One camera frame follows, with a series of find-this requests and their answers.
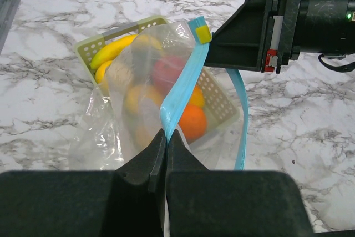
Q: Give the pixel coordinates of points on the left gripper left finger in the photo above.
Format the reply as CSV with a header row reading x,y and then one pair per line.
x,y
69,201

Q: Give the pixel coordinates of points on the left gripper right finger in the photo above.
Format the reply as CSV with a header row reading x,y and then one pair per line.
x,y
235,201

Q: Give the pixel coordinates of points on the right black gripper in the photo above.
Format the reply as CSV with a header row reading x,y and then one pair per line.
x,y
260,32

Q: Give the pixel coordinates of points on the red apple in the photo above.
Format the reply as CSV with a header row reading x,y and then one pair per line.
x,y
165,73

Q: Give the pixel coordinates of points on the clear zip top bag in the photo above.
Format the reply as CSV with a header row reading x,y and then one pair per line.
x,y
163,129

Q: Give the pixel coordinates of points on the pale green plastic basket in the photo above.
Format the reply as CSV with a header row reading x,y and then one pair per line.
x,y
220,109

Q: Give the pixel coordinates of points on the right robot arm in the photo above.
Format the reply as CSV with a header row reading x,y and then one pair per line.
x,y
324,27

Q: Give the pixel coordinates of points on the yellow orange mango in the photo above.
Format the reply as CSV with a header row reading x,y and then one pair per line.
x,y
197,97

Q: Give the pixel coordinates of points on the orange tangerine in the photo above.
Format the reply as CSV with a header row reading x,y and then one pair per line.
x,y
193,123

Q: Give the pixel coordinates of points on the yellow lemon lower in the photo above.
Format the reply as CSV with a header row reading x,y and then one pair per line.
x,y
142,101

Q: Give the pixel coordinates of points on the yellow lemon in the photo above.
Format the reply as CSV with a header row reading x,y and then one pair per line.
x,y
142,101
100,76

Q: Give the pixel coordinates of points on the yellow lemon upper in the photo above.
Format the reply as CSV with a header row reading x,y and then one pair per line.
x,y
100,76

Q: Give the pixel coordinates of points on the yellow banana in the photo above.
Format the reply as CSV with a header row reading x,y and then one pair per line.
x,y
111,51

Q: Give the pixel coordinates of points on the left aluminium side rail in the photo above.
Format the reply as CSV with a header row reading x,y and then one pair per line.
x,y
11,1

